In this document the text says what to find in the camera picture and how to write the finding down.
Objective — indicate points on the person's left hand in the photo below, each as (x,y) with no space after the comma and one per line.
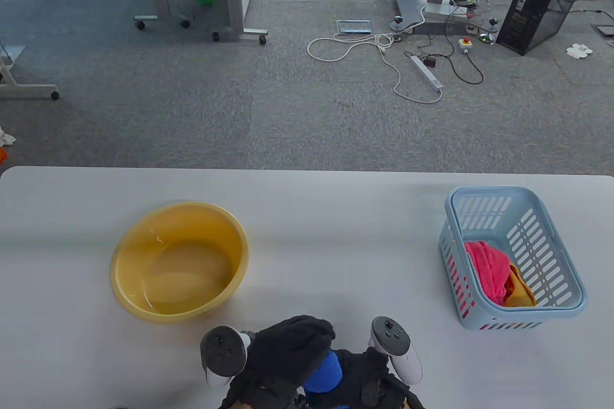
(288,351)

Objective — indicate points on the person's right hand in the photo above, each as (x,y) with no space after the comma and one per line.
(364,380)

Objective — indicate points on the blue square towel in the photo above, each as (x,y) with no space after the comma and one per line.
(324,373)

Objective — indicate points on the pink square towel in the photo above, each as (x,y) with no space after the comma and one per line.
(489,265)

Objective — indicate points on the yellow square towel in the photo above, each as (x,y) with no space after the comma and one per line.
(520,294)

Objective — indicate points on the yellow plastic basin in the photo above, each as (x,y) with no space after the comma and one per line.
(182,274)

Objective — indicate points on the light blue plastic basket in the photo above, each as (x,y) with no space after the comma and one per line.
(499,217)

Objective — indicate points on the black power adapter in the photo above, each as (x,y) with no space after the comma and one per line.
(429,62)

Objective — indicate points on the silver floor outlet box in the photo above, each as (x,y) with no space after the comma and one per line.
(354,27)

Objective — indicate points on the orange object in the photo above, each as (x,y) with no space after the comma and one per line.
(2,155)

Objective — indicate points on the red emergency stop button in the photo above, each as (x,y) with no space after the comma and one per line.
(465,44)

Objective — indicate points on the white paper scrap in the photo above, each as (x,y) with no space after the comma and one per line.
(7,139)

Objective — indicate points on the grey wheeled table foot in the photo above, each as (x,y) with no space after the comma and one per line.
(29,90)

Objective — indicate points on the white crumpled paper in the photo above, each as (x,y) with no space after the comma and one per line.
(579,50)

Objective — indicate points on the black computer tower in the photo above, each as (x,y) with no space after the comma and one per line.
(551,1)

